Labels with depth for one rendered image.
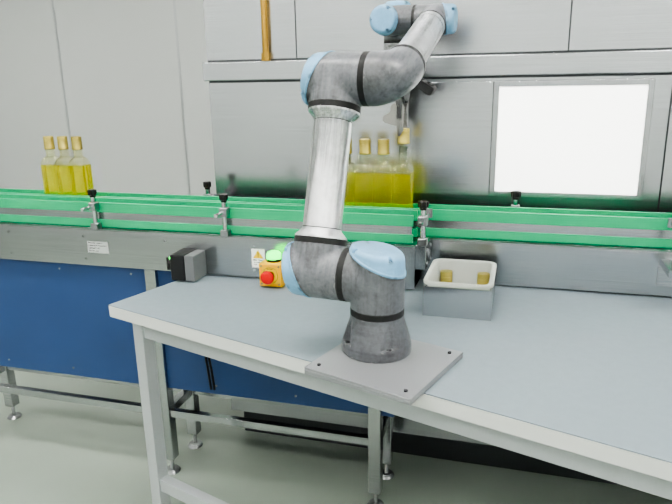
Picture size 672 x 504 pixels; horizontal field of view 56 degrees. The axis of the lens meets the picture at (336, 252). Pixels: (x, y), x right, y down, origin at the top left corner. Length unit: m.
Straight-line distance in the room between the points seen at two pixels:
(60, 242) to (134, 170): 3.78
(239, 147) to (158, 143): 3.66
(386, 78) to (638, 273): 0.91
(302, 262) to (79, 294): 1.16
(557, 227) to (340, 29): 0.89
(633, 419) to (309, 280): 0.66
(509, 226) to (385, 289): 0.65
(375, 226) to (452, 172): 0.34
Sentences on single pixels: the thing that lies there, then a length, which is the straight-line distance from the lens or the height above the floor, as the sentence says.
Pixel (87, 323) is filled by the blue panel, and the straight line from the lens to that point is 2.36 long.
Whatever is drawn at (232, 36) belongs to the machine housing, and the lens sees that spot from 2.21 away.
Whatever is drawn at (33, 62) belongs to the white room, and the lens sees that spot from 6.55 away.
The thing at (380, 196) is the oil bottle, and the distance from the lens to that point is 1.89.
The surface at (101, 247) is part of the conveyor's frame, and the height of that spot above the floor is 0.82.
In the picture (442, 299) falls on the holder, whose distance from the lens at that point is 1.62.
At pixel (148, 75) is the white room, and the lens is 5.85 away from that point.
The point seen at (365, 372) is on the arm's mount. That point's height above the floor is 0.77.
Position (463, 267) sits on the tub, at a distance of 1.80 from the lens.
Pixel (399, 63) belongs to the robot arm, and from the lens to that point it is 1.38.
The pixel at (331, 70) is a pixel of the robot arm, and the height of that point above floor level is 1.35.
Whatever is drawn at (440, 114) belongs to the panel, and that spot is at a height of 1.23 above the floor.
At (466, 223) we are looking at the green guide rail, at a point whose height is 0.93.
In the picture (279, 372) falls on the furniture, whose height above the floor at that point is 0.67.
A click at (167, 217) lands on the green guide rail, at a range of 2.06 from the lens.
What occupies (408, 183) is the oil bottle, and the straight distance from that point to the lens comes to 1.87.
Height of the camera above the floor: 1.34
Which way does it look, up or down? 15 degrees down
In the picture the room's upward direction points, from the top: 1 degrees counter-clockwise
